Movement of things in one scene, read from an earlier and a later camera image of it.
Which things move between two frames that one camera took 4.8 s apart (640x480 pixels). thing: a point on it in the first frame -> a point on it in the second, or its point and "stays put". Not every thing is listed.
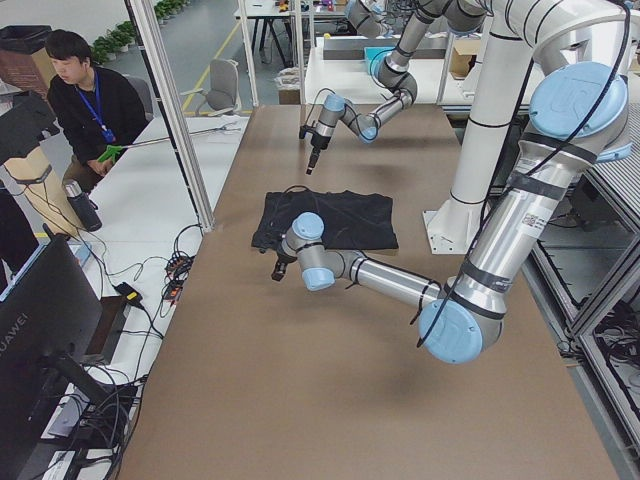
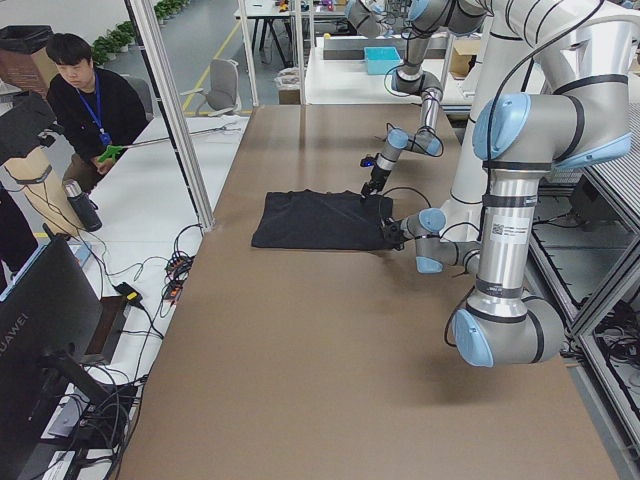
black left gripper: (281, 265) -> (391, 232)
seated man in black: (90, 109) stays put
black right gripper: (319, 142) -> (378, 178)
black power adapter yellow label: (129, 293) stays put
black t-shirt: (352, 221) stays put
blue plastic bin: (375, 57) stays put
